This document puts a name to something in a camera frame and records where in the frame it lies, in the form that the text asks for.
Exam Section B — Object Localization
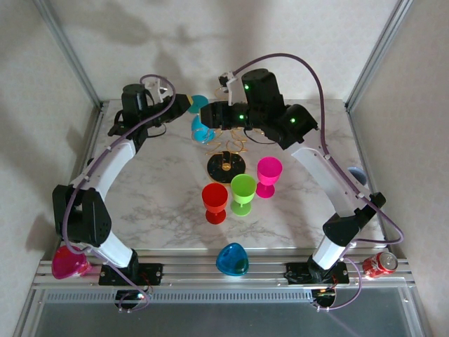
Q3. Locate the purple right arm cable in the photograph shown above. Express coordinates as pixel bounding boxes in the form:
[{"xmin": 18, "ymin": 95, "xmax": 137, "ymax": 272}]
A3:
[{"xmin": 231, "ymin": 52, "xmax": 404, "ymax": 312}]

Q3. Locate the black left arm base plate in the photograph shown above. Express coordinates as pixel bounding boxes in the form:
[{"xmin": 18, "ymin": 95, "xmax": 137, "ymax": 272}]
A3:
[{"xmin": 98, "ymin": 263, "xmax": 164, "ymax": 286}]

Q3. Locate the red soda can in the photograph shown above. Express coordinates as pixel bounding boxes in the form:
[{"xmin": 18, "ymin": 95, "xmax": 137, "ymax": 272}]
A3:
[{"xmin": 362, "ymin": 251, "xmax": 399, "ymax": 280}]

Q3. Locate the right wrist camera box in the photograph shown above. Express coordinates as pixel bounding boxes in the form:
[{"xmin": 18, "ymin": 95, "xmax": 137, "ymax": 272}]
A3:
[{"xmin": 218, "ymin": 70, "xmax": 243, "ymax": 106}]

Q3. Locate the grey blue mug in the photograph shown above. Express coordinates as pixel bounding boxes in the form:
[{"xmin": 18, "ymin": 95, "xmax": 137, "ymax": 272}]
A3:
[{"xmin": 347, "ymin": 166, "xmax": 368, "ymax": 185}]

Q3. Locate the pink plastic wine glass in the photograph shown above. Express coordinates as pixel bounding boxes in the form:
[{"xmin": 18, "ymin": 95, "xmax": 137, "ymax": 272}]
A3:
[{"xmin": 255, "ymin": 156, "xmax": 283, "ymax": 199}]

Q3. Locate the gold wire wine glass rack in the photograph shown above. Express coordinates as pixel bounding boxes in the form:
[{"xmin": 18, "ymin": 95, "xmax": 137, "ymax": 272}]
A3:
[{"xmin": 205, "ymin": 86, "xmax": 268, "ymax": 183}]

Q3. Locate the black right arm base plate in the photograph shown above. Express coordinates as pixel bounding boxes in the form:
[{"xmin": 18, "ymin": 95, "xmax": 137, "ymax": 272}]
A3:
[{"xmin": 284, "ymin": 261, "xmax": 350, "ymax": 286}]

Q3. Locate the pink plastic cup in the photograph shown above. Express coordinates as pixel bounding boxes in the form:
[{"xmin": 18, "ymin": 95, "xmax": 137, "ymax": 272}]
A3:
[{"xmin": 51, "ymin": 245, "xmax": 93, "ymax": 281}]

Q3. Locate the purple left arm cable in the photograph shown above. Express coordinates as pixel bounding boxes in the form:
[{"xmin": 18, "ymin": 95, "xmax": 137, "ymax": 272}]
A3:
[{"xmin": 61, "ymin": 73, "xmax": 176, "ymax": 313}]

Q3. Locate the green plastic wine glass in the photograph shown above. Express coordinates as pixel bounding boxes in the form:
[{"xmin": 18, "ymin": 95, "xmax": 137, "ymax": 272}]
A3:
[{"xmin": 229, "ymin": 174, "xmax": 257, "ymax": 217}]

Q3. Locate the aluminium table side rail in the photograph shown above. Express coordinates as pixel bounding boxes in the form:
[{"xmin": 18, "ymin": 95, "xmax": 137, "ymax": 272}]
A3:
[
  {"xmin": 346, "ymin": 105, "xmax": 391, "ymax": 245},
  {"xmin": 80, "ymin": 103, "xmax": 107, "ymax": 166}
]

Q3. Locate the aluminium frame post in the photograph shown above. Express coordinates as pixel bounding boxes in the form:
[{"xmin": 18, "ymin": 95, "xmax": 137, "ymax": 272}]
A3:
[
  {"xmin": 33, "ymin": 0, "xmax": 107, "ymax": 110},
  {"xmin": 344, "ymin": 0, "xmax": 415, "ymax": 112}
]

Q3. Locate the blue plastic wine glass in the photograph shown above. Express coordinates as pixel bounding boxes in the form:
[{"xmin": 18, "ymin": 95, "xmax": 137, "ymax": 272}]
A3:
[{"xmin": 187, "ymin": 94, "xmax": 216, "ymax": 145}]

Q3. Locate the grey metal sheet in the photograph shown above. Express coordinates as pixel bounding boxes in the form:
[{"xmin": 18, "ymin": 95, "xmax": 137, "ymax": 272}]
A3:
[{"xmin": 13, "ymin": 301, "xmax": 436, "ymax": 337}]

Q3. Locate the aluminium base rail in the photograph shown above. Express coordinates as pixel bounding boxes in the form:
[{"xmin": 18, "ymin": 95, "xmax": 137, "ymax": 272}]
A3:
[{"xmin": 33, "ymin": 247, "xmax": 417, "ymax": 291}]

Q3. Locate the red plastic wine glass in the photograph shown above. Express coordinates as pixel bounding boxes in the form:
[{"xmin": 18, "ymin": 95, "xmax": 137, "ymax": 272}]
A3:
[{"xmin": 201, "ymin": 182, "xmax": 229, "ymax": 225}]

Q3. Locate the blue translucent plastic bowl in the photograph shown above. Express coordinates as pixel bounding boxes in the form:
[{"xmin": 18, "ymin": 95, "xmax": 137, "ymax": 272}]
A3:
[{"xmin": 215, "ymin": 242, "xmax": 250, "ymax": 280}]

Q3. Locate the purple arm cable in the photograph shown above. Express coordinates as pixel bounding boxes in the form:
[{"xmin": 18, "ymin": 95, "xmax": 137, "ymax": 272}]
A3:
[
  {"xmin": 61, "ymin": 73, "xmax": 176, "ymax": 313},
  {"xmin": 231, "ymin": 52, "xmax": 404, "ymax": 312}
]

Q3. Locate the black controller board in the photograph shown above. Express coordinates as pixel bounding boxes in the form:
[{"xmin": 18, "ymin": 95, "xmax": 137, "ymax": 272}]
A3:
[
  {"xmin": 311, "ymin": 286, "xmax": 338, "ymax": 312},
  {"xmin": 115, "ymin": 289, "xmax": 149, "ymax": 312}
]

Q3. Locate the vented metal panel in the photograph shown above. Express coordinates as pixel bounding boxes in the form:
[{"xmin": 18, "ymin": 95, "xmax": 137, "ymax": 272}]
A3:
[{"xmin": 45, "ymin": 289, "xmax": 411, "ymax": 305}]

